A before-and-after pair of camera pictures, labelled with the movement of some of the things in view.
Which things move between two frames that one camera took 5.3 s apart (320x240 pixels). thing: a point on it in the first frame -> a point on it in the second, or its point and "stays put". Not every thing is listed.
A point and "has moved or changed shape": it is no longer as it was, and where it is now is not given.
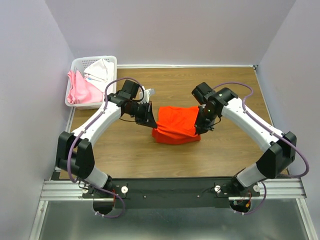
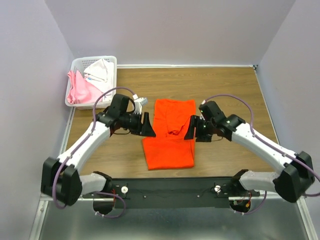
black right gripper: (200, 127) -> (194, 121)
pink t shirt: (81, 91) stays put
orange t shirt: (176, 125) has moved or changed shape
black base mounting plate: (157, 193) stays put
